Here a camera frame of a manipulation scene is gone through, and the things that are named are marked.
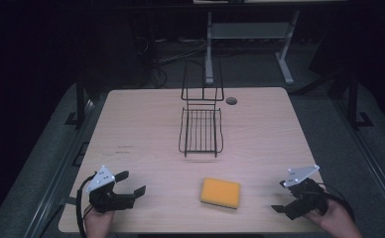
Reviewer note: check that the aluminium floor rail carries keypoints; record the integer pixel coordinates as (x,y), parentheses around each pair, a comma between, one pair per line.
(369,158)
(56,172)

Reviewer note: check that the person's left hand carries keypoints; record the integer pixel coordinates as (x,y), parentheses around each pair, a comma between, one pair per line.
(98,224)

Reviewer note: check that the grey metal desk frame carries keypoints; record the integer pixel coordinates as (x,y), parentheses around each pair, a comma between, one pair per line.
(246,30)

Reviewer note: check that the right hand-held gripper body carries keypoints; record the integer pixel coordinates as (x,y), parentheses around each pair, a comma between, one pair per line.
(308,198)

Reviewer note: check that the yellow sponge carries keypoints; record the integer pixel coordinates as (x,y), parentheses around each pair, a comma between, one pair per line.
(220,192)

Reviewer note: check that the person's right hand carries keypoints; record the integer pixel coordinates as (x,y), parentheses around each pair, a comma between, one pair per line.
(337,223)

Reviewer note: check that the black metal stand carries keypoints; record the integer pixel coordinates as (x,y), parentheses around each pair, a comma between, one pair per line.
(353,99)
(80,99)

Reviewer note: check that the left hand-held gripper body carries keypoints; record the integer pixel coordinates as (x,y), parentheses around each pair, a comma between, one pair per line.
(109,200)

